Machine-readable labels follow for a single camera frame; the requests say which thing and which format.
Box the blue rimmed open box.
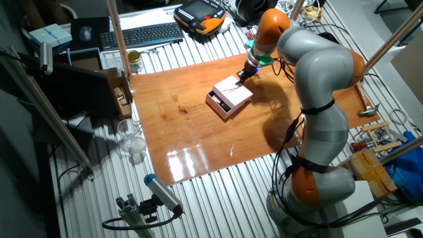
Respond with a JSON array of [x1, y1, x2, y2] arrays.
[[54, 47, 103, 72]]

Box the brass metal fitting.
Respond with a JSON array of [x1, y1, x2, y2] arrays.
[[302, 5, 323, 22]]

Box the blue plastic bag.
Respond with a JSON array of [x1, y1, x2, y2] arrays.
[[385, 130, 423, 202]]

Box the cardboard box with blocks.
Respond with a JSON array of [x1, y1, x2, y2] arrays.
[[98, 67, 134, 120]]

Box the hammer with wooden handle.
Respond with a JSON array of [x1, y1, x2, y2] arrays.
[[356, 84, 381, 118]]

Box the white paper sheets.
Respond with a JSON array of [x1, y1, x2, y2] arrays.
[[114, 8, 176, 32]]

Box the wooden pole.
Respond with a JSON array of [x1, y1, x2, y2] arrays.
[[379, 135, 423, 165], [290, 0, 307, 21], [363, 3, 423, 72], [106, 0, 132, 77]]

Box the clear glass beaker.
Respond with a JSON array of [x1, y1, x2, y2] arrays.
[[116, 118, 143, 149]]

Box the glass jar yellow lid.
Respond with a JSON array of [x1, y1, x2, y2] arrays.
[[127, 49, 145, 74]]

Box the white tape roll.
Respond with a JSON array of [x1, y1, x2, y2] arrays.
[[389, 108, 409, 126]]

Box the white rounded object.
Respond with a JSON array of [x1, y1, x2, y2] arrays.
[[217, 17, 232, 34]]

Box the grey computer mouse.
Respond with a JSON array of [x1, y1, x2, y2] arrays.
[[79, 25, 93, 42]]

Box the silver camera blue end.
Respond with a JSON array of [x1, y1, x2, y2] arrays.
[[143, 173, 184, 216]]

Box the brown cardboard sheet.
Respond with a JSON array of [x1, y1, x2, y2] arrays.
[[391, 32, 423, 106]]

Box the yellowish cardboard box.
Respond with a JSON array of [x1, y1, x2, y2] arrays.
[[349, 149, 399, 199]]

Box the glossy wooden board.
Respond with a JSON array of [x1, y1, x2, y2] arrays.
[[128, 48, 381, 186]]

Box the black mouse pad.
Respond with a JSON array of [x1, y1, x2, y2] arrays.
[[69, 16, 111, 52]]

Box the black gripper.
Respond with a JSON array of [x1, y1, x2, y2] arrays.
[[236, 61, 260, 85]]

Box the pink ribboned gift box lid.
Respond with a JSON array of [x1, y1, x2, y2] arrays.
[[211, 75, 254, 110]]

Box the black camera cable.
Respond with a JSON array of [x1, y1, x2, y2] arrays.
[[101, 211, 182, 231]]

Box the orange and black teach pendant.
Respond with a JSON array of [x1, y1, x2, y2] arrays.
[[173, 0, 228, 36]]

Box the slanted aluminium bar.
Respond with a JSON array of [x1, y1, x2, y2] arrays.
[[0, 46, 93, 181]]

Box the black computer keyboard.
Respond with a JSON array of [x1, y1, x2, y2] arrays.
[[99, 21, 185, 52]]

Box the small clear plastic cup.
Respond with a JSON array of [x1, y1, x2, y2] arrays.
[[130, 136, 148, 165]]

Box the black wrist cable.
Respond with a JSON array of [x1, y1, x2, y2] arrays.
[[272, 58, 297, 83]]

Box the red handled screwdriver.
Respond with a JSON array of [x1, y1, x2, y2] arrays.
[[350, 140, 381, 152]]

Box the white cabinet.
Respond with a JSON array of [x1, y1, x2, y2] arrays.
[[325, 180, 389, 238]]

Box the black flat panel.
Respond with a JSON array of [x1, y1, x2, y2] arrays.
[[18, 52, 112, 120]]

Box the small wooden frame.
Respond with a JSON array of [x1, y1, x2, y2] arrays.
[[356, 120, 403, 153]]

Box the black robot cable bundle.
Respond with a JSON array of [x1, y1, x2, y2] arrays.
[[270, 99, 391, 231]]

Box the silver camera on bar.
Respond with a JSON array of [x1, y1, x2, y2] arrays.
[[38, 41, 54, 76]]

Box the clear plastic tray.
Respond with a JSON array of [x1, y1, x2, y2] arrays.
[[100, 49, 125, 72]]

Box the aluminium profile post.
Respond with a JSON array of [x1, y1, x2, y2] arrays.
[[115, 194, 156, 238]]

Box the black filament spool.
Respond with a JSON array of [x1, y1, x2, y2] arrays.
[[235, 0, 279, 24]]

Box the light blue gift box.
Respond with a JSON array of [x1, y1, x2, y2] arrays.
[[28, 22, 73, 48]]

